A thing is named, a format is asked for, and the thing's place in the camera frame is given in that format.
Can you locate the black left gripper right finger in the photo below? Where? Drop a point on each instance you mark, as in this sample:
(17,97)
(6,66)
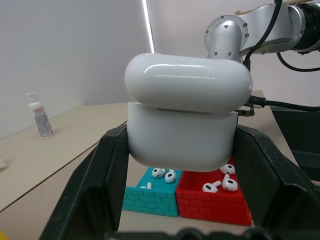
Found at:
(272,197)

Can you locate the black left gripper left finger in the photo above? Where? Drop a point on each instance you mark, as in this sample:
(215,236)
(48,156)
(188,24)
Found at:
(85,190)

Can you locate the white earbud charging case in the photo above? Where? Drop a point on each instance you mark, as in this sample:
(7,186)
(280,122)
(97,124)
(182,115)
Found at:
(182,120)

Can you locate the black plastic bin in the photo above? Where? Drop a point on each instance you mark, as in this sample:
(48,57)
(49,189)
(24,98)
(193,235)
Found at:
(300,140)

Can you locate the white earbud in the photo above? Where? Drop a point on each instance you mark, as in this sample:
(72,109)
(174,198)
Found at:
(230,185)
(149,185)
(157,173)
(209,187)
(228,169)
(170,177)

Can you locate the red brick-pattern tray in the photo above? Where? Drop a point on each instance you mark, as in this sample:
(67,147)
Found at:
(212,207)

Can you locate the teal brick-pattern tray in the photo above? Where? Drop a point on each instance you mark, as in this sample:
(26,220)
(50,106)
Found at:
(150,201)

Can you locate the white plastic bottle with label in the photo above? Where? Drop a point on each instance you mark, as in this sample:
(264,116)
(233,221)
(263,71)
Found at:
(43,117)

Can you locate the silver metal connector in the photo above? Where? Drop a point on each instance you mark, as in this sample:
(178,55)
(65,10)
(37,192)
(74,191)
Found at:
(246,111)

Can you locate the yellow object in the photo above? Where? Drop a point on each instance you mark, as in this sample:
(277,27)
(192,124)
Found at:
(3,235)

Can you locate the white LED light strip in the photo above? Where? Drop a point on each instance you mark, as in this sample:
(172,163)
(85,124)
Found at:
(149,27)

